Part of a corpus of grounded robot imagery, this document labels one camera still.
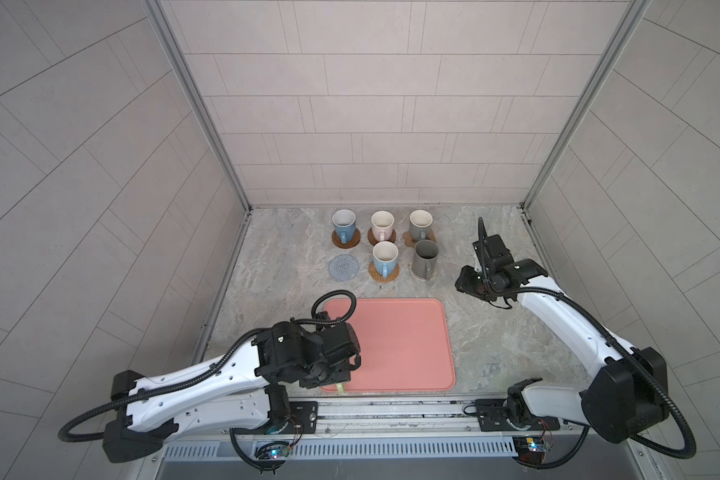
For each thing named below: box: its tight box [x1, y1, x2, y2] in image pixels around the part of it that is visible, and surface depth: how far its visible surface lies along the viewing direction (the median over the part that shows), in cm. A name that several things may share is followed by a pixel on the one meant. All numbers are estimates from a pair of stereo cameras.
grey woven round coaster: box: [328, 254, 360, 282], surface depth 101 cm
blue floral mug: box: [332, 209, 357, 244], surface depth 101 cm
